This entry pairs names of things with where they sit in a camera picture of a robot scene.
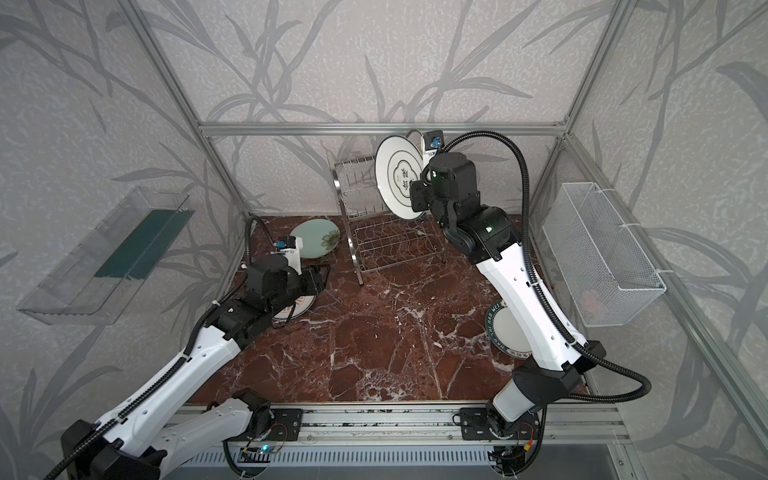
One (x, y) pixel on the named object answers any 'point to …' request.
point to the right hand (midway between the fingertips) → (426, 164)
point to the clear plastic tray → (96, 282)
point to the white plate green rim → (504, 332)
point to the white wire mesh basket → (604, 273)
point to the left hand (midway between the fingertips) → (329, 259)
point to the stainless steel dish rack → (377, 237)
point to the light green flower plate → (319, 237)
